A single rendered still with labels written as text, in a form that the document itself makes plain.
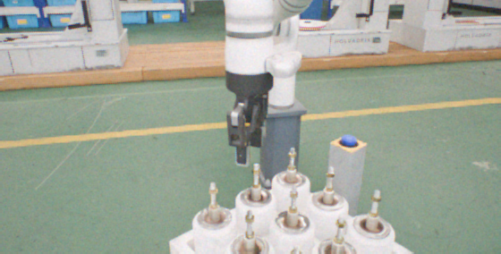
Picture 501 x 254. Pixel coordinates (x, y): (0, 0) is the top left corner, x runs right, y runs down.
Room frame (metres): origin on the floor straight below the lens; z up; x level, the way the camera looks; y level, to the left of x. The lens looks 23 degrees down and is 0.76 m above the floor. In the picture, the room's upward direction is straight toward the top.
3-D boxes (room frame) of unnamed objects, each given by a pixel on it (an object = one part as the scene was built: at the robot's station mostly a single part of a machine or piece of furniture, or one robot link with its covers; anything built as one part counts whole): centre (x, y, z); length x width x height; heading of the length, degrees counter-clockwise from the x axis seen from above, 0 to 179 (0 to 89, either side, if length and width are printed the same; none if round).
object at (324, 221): (0.69, -0.18, 0.16); 0.10 x 0.10 x 0.18
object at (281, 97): (1.19, -0.10, 0.39); 0.09 x 0.09 x 0.17; 12
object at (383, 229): (0.60, -0.25, 0.25); 0.08 x 0.08 x 0.01
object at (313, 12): (5.42, -0.74, 0.18); 0.50 x 0.41 x 0.37; 17
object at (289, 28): (1.19, -0.10, 0.54); 0.09 x 0.09 x 0.17; 8
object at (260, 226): (0.71, -0.01, 0.16); 0.10 x 0.10 x 0.18
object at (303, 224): (0.62, -0.09, 0.25); 0.08 x 0.08 x 0.01
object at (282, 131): (1.19, -0.10, 0.15); 0.15 x 0.15 x 0.30; 12
